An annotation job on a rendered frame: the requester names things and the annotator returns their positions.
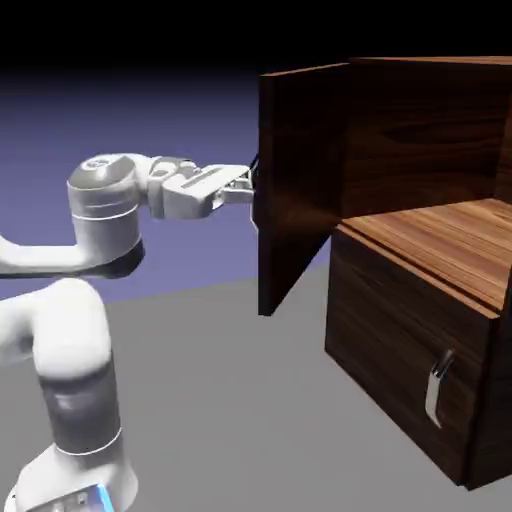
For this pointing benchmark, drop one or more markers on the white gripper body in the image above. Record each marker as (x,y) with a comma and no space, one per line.
(192,196)

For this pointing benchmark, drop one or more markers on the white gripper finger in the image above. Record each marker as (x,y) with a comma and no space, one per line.
(244,182)
(240,195)

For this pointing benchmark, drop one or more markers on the tall dark wood cabinet door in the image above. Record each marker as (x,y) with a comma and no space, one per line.
(296,168)

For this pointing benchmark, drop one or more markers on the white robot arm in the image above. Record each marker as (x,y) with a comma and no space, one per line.
(96,224)

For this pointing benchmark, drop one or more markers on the dark wood cabinet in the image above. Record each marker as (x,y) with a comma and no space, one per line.
(424,248)

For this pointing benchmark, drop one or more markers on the wide dark wood cabinet door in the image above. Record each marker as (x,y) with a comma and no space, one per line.
(396,344)

